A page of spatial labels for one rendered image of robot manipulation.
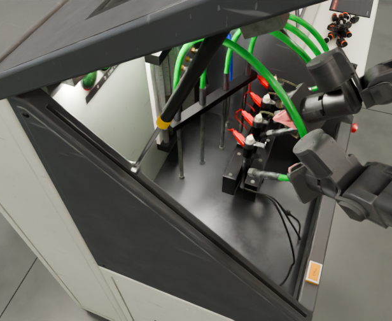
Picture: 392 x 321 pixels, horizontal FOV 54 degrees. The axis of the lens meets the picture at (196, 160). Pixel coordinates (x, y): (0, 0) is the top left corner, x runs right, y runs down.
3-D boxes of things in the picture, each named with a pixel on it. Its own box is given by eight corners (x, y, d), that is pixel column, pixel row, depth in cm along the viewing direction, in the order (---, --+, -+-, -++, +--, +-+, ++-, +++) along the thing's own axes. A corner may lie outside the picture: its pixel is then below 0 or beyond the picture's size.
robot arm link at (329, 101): (358, 118, 71) (370, 102, 74) (342, 87, 69) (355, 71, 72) (326, 124, 77) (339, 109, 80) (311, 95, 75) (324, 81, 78)
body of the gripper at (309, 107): (297, 83, 83) (326, 74, 77) (319, 121, 86) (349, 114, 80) (282, 100, 80) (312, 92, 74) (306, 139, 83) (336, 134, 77)
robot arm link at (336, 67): (399, 96, 67) (392, 80, 74) (372, 38, 64) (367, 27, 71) (333, 125, 73) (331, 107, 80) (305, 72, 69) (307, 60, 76)
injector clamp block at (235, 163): (252, 214, 115) (258, 186, 103) (220, 204, 118) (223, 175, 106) (279, 135, 134) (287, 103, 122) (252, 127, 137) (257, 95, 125)
